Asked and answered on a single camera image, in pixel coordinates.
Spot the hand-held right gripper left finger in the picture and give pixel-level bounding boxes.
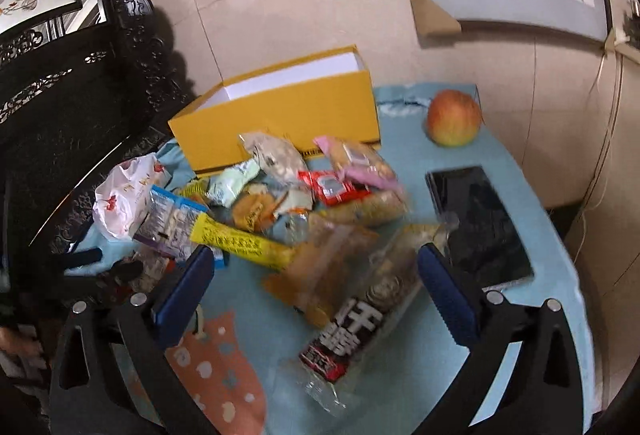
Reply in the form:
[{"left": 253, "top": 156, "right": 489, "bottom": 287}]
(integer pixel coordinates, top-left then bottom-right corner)
[{"left": 49, "top": 244, "right": 216, "bottom": 435}]

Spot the black remote control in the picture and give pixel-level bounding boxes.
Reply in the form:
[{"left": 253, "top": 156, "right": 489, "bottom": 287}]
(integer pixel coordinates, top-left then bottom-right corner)
[{"left": 425, "top": 165, "right": 535, "bottom": 288}]

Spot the clear packet with black label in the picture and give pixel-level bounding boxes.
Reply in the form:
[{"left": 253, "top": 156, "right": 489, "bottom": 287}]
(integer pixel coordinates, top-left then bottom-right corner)
[{"left": 282, "top": 222, "right": 451, "bottom": 416}]

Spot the blue white snack packet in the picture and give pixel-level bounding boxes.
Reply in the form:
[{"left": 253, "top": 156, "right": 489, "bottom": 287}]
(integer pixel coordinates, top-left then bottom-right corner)
[{"left": 134, "top": 185, "right": 226, "bottom": 266}]

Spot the pale green snack packet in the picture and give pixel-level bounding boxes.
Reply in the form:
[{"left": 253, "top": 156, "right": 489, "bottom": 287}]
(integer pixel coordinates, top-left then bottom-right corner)
[{"left": 206, "top": 160, "right": 262, "bottom": 208}]

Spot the red yellow apple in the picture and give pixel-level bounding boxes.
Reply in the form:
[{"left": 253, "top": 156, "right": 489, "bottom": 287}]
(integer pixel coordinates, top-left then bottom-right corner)
[{"left": 426, "top": 89, "right": 483, "bottom": 147}]

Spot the yellow snack packet black text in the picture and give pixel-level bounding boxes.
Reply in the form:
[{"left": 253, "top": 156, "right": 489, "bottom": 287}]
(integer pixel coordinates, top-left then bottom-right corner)
[{"left": 190, "top": 212, "right": 301, "bottom": 271}]

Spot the orange cake packet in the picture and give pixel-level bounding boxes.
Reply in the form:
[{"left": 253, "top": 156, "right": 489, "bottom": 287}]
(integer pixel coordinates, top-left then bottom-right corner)
[{"left": 231, "top": 192, "right": 281, "bottom": 233}]

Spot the pink snack packet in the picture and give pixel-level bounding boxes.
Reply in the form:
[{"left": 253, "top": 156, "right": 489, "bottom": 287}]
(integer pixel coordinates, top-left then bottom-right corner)
[{"left": 314, "top": 136, "right": 401, "bottom": 191}]

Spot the small yellow crinkled wrapper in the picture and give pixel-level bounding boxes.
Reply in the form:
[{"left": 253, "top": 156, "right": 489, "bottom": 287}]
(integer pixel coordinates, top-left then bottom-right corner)
[{"left": 175, "top": 180, "right": 211, "bottom": 206}]

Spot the small red snack packet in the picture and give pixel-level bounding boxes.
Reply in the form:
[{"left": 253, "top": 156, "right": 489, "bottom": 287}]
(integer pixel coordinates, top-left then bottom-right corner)
[{"left": 297, "top": 169, "right": 371, "bottom": 207}]

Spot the person's left hand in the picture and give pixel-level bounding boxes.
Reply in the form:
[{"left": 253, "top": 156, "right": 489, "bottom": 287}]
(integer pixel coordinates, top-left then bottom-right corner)
[{"left": 0, "top": 328, "right": 43, "bottom": 368}]

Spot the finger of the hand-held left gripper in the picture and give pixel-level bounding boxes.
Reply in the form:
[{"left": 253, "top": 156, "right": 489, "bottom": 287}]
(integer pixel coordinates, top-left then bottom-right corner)
[
  {"left": 106, "top": 261, "right": 144, "bottom": 287},
  {"left": 64, "top": 248, "right": 104, "bottom": 269}
]

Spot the teal printed tablecloth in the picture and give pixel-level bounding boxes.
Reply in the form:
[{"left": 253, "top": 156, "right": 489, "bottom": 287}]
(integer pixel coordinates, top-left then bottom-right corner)
[{"left": 65, "top": 82, "right": 596, "bottom": 435}]

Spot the cardboard corner protector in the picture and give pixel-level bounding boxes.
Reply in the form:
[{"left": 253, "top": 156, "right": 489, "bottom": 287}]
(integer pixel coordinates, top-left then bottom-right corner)
[{"left": 412, "top": 0, "right": 462, "bottom": 36}]

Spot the brown bread packet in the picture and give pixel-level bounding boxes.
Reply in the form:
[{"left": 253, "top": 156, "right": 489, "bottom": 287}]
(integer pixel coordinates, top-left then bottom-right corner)
[{"left": 262, "top": 215, "right": 381, "bottom": 328}]

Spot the white floral tissue pack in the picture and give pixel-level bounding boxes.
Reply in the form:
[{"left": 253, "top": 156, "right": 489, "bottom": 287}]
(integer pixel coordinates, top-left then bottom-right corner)
[{"left": 93, "top": 154, "right": 171, "bottom": 241}]

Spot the yellow cardboard box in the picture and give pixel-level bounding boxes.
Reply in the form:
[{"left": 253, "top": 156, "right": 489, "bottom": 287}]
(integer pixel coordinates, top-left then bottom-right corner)
[{"left": 167, "top": 44, "right": 383, "bottom": 176}]

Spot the clear packet beige oat bar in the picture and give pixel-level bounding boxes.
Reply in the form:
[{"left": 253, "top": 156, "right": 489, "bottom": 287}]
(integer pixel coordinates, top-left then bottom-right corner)
[{"left": 320, "top": 190, "right": 408, "bottom": 223}]

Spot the dark carved wooden furniture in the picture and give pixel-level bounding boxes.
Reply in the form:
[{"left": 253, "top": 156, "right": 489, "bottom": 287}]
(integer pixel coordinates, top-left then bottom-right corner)
[{"left": 0, "top": 0, "right": 201, "bottom": 266}]

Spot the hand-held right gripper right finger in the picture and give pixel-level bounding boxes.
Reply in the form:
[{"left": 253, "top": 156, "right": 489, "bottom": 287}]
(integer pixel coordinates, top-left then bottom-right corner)
[{"left": 410, "top": 242, "right": 586, "bottom": 435}]

